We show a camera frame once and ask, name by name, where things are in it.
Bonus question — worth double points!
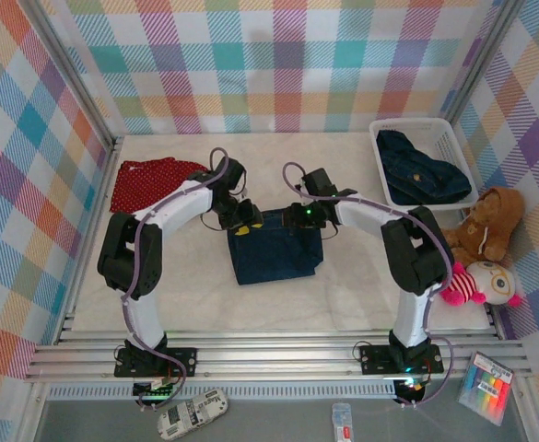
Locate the dark denim shorts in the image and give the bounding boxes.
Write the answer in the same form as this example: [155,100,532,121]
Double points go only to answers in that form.
[226,209,324,286]

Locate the red white-dotted skirt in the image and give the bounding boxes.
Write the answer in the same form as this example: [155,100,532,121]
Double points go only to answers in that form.
[110,157,210,214]

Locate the denim skirt with pockets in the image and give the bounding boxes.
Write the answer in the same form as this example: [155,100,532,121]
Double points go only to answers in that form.
[377,130,474,207]

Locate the white plastic basket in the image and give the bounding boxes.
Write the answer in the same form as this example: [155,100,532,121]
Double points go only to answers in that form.
[369,117,480,217]

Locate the small black electronics module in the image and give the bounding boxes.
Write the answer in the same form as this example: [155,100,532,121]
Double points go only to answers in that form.
[132,379,179,402]
[393,377,429,407]

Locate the brown teddy bear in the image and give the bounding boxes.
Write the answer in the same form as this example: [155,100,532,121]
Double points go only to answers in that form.
[441,186,527,268]

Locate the crumpled printed pouch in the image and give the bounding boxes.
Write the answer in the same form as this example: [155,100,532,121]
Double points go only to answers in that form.
[157,389,230,442]

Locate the pink striped owl plush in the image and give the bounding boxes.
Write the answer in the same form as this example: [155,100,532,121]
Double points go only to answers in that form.
[439,258,526,308]

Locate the small white red-label box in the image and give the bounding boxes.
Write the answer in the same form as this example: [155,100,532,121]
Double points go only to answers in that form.
[332,402,356,442]

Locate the coloured marker pack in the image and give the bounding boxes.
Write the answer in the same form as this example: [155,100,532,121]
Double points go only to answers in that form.
[457,352,514,425]

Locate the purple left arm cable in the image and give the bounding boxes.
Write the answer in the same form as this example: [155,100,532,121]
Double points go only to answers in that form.
[120,146,233,411]

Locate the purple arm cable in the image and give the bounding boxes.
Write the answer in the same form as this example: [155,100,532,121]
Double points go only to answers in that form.
[281,160,457,411]
[120,146,233,411]

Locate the aluminium rail frame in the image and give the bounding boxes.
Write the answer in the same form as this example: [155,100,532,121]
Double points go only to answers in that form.
[23,329,531,383]

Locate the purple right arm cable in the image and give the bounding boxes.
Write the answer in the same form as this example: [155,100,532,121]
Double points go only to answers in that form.
[281,160,457,411]

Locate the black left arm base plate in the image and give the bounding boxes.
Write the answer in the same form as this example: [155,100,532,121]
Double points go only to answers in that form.
[113,347,199,379]

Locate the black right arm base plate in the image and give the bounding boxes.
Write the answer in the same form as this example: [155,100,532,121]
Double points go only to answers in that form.
[358,343,445,375]

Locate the slotted grey cable duct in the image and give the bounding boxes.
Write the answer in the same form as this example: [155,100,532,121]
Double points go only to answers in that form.
[47,385,397,401]

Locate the aluminium side rail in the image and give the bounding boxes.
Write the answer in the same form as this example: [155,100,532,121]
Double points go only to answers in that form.
[52,137,123,346]
[483,301,505,344]

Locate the aluminium corner post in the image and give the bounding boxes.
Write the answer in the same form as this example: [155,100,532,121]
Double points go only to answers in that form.
[18,0,123,156]
[439,0,531,125]

